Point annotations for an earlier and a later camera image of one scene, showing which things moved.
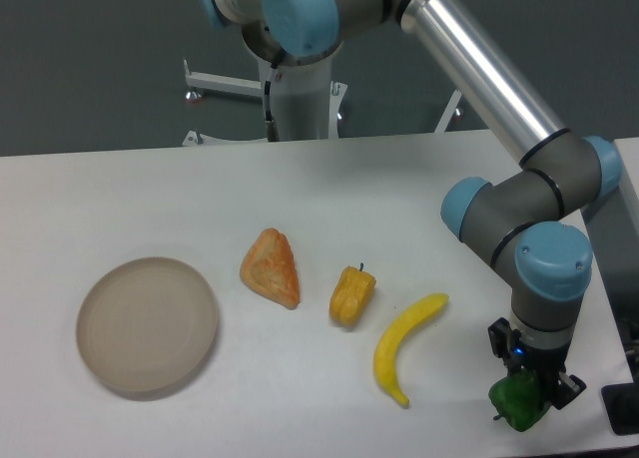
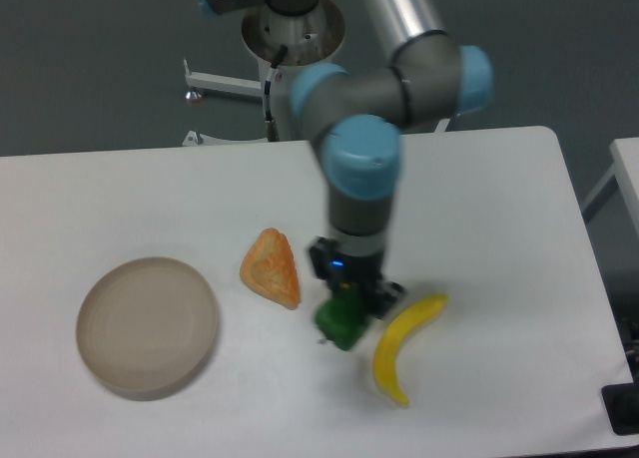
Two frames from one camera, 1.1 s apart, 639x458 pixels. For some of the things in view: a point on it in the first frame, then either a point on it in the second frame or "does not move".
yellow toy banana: x=385 y=355 does not move
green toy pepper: x=517 y=397 -> x=342 y=318
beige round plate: x=147 y=323 does not move
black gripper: x=550 y=363 -> x=340 y=268
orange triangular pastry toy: x=270 y=268 does not move
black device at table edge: x=621 y=402 does not move
